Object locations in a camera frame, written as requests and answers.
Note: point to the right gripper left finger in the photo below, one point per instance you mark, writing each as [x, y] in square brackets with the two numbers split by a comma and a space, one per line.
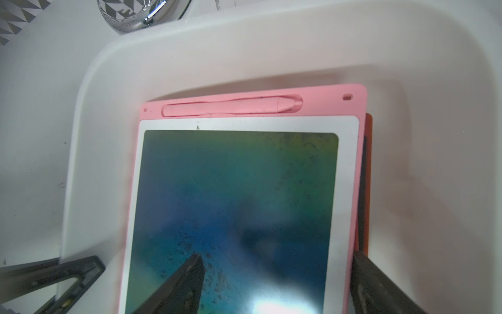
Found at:
[180, 293]

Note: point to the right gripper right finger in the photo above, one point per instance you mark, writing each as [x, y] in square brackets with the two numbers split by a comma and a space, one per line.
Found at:
[373, 292]

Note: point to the white plastic storage tray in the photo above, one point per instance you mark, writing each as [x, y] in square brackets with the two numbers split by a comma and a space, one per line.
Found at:
[432, 70]

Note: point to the pink writing tablet colourful screen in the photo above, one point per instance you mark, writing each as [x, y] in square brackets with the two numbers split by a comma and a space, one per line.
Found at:
[268, 200]

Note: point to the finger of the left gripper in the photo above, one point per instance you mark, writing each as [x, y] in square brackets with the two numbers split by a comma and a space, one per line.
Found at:
[22, 279]

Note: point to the pink stylus pen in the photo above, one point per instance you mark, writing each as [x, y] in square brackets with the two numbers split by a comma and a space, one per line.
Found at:
[245, 106]

